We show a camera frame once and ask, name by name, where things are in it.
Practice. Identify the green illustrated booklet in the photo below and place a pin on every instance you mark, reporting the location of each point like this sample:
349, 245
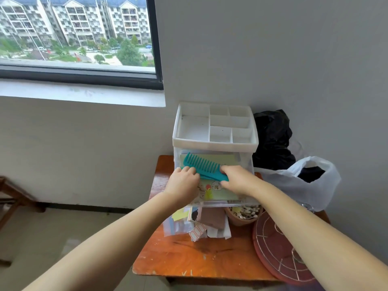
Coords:
224, 192

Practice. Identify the white folded paper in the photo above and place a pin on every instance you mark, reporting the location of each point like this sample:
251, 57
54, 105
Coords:
222, 233

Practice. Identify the person's right hand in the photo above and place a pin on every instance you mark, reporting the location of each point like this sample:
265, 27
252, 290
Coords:
239, 180

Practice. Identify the person's right fingers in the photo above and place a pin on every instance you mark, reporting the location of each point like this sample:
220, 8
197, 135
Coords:
226, 169

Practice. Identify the terracotta pot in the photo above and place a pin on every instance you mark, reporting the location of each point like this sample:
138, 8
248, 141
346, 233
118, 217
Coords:
239, 221

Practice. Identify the black plastic bag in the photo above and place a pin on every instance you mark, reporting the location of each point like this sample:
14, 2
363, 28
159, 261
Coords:
272, 139

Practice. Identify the person's left forearm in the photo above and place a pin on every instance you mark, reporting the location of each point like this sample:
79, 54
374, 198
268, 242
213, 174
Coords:
115, 248

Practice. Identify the brown wooden chair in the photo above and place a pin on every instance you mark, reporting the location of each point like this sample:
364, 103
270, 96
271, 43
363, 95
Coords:
18, 196

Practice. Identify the white window sill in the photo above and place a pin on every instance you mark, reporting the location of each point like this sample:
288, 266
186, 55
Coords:
81, 92

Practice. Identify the teal plastic comb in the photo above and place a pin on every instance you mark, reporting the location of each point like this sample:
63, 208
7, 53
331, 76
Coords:
202, 166

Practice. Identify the yellow sticky note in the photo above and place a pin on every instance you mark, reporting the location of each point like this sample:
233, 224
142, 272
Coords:
179, 214

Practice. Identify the white plastic bag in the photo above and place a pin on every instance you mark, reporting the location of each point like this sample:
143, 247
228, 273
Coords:
303, 190

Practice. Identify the white plastic drawer organizer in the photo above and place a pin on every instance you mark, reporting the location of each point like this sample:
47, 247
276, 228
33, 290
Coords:
194, 130

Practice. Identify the person's left hand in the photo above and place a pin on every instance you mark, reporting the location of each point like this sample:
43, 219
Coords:
182, 184

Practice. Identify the person's right forearm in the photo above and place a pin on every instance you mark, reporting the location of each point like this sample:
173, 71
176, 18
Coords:
315, 239

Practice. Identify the pile of white pebbles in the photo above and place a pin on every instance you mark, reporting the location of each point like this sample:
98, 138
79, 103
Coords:
247, 211

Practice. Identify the clear plastic drawer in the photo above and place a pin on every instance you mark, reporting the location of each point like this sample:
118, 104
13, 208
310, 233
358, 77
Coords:
242, 203

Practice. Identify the red bordered label sheet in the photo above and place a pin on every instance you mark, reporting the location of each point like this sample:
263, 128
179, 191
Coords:
197, 232

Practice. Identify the clear plastic sleeve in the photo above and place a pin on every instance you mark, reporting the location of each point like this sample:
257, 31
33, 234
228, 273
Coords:
177, 228

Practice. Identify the orange wooden table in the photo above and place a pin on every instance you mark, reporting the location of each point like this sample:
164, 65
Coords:
194, 257

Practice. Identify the black framed window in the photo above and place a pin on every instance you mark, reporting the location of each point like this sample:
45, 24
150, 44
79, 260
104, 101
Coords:
75, 72

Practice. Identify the person's left fingers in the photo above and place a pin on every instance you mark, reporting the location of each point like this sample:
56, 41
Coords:
185, 169

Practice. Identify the black item in bag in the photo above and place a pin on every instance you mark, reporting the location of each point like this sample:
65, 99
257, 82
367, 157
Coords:
310, 174

